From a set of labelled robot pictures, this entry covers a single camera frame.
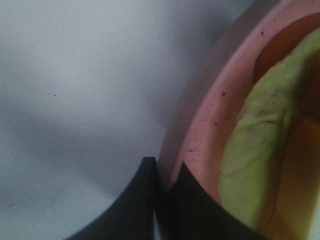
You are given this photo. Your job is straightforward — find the sandwich with lettuce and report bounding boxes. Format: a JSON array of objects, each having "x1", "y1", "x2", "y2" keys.
[{"x1": 218, "y1": 13, "x2": 320, "y2": 234}]

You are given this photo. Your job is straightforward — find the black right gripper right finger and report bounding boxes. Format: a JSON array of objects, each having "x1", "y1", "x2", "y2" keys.
[{"x1": 159, "y1": 164, "x2": 264, "y2": 240}]

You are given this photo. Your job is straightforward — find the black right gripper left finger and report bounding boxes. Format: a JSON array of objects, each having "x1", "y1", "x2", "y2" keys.
[{"x1": 68, "y1": 157, "x2": 158, "y2": 240}]

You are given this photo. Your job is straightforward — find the pink round plate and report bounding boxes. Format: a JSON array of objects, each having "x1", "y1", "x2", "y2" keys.
[{"x1": 155, "y1": 0, "x2": 320, "y2": 240}]

